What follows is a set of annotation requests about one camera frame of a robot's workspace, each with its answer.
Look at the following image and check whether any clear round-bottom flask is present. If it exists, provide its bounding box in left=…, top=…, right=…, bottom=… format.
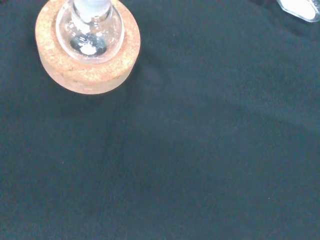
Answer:
left=55, top=0, right=125, bottom=65

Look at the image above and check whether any black cloth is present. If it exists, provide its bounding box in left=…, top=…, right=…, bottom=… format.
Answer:
left=0, top=0, right=320, bottom=240

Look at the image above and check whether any cork ring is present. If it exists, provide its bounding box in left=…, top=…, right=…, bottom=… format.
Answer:
left=34, top=0, right=142, bottom=96

